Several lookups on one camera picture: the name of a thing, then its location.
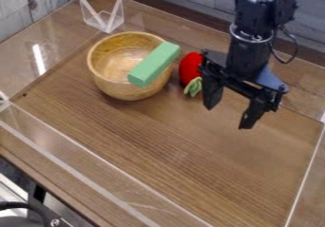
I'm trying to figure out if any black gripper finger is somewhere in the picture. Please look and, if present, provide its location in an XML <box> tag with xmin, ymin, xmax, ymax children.
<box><xmin>202</xmin><ymin>72</ymin><xmax>224</xmax><ymax>110</ymax></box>
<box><xmin>238</xmin><ymin>98</ymin><xmax>264</xmax><ymax>129</ymax></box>

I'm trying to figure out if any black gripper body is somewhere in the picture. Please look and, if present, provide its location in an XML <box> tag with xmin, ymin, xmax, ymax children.
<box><xmin>199</xmin><ymin>25</ymin><xmax>287</xmax><ymax>112</ymax></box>

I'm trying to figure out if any green rectangular block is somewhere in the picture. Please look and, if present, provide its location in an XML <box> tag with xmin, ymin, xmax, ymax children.
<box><xmin>127</xmin><ymin>42</ymin><xmax>181</xmax><ymax>87</ymax></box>

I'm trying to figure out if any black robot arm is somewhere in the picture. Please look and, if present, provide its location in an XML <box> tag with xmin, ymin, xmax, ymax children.
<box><xmin>199</xmin><ymin>0</ymin><xmax>296</xmax><ymax>129</ymax></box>

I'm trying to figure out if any brown wooden bowl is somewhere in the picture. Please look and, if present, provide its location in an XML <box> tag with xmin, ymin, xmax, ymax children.
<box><xmin>87</xmin><ymin>31</ymin><xmax>172</xmax><ymax>101</ymax></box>

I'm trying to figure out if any red toy strawberry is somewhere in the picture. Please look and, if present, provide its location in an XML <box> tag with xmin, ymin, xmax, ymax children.
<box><xmin>179</xmin><ymin>52</ymin><xmax>203</xmax><ymax>97</ymax></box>

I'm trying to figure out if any clear acrylic stand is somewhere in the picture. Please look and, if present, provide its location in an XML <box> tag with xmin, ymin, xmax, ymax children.
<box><xmin>78</xmin><ymin>0</ymin><xmax>124</xmax><ymax>33</ymax></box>

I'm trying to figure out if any black metal clamp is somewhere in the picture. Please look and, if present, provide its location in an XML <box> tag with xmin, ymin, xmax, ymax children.
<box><xmin>26</xmin><ymin>185</ymin><xmax>73</xmax><ymax>227</ymax></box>

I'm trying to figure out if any clear acrylic tray wall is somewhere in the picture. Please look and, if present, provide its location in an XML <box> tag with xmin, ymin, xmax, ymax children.
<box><xmin>0</xmin><ymin>91</ymin><xmax>212</xmax><ymax>227</ymax></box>

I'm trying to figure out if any black cable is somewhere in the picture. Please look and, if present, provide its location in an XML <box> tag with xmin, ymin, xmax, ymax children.
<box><xmin>0</xmin><ymin>199</ymin><xmax>38</xmax><ymax>219</ymax></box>

